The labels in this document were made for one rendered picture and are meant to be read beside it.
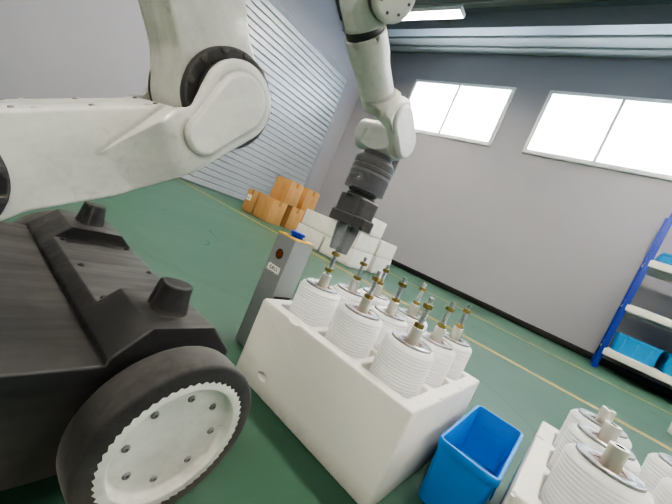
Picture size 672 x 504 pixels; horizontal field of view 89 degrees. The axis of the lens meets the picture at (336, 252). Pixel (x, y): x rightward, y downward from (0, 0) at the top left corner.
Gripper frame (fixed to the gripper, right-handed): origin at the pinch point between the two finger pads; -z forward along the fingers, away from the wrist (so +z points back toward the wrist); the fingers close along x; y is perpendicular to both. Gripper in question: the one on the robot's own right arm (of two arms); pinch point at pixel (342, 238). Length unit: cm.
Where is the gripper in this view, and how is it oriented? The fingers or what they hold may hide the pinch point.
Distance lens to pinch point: 75.3
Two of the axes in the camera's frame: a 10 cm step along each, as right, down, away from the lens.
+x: 5.2, 3.1, -8.0
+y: 7.6, 2.6, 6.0
